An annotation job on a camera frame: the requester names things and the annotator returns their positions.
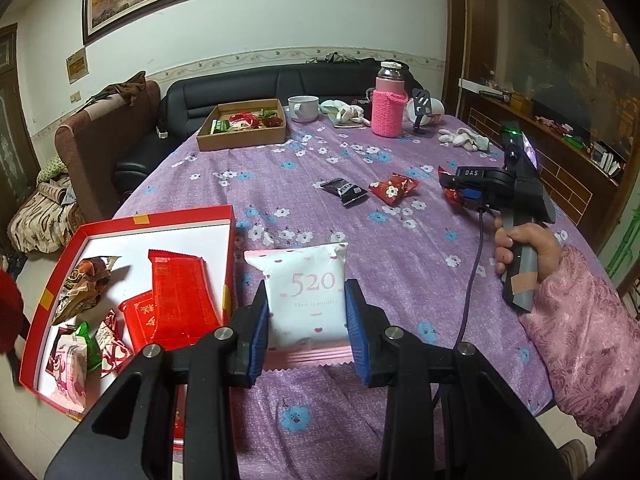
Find gold brown snack bag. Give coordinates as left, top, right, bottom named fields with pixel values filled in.
left=52, top=256, right=119, bottom=326

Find long red snack pack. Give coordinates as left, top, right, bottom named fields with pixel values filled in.
left=148, top=249, right=221, bottom=351

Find pink white 520 packet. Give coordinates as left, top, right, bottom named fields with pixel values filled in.
left=244, top=242, right=352, bottom=370

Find purple floral tablecloth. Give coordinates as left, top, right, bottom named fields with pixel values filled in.
left=118, top=120, right=552, bottom=479

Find small green candy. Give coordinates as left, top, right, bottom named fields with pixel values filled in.
left=74, top=321, right=102, bottom=372

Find white ceramic mug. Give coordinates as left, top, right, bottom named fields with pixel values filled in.
left=288, top=96, right=319, bottom=124

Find red snack pack front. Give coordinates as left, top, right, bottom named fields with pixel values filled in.
left=118, top=290, right=156, bottom=352

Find wooden cabinet door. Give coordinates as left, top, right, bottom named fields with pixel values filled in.
left=0, top=24, right=40, bottom=252

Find pink patterned sleeve forearm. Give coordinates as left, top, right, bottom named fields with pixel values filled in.
left=520, top=245, right=639, bottom=438

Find brown brick sideboard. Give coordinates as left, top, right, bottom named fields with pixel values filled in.
left=458, top=89, right=622, bottom=252

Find brown armchair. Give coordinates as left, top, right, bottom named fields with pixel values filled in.
left=54, top=70, right=160, bottom=222

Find person in red coat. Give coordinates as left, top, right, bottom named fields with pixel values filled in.
left=0, top=270, right=29, bottom=354

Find brown cardboard snack tray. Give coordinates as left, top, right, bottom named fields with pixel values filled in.
left=196, top=99, right=286, bottom=152

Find white work gloves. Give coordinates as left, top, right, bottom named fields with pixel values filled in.
left=438, top=127, right=491, bottom=153

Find thermos with pink sleeve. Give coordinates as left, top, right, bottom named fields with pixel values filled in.
left=371, top=61, right=408, bottom=139

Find black purple snack packet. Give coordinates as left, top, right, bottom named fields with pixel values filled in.
left=320, top=178, right=368, bottom=208

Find black phone stand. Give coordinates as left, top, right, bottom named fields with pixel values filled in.
left=412, top=88, right=432, bottom=133

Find red gift box tray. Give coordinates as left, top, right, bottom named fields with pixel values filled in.
left=20, top=205, right=235, bottom=420

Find white cloth pile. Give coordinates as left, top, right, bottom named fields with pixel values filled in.
left=319, top=100, right=371, bottom=128

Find small wall plaque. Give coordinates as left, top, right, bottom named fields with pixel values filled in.
left=65, top=47, right=89, bottom=84

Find patterned blanket pile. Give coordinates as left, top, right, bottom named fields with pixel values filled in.
left=8, top=156, right=85, bottom=254

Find dark red jujube packet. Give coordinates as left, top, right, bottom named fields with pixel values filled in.
left=96, top=310, right=131, bottom=378

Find pink strawberry bear packet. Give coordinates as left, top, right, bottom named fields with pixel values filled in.
left=49, top=333, right=87, bottom=414

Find black leather sofa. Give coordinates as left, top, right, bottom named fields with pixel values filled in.
left=112, top=58, right=424, bottom=191

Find red white floral candy packet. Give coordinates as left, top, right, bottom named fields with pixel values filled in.
left=369, top=174, right=419, bottom=206

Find person right hand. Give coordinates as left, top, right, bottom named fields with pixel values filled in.
left=491, top=213, right=564, bottom=286

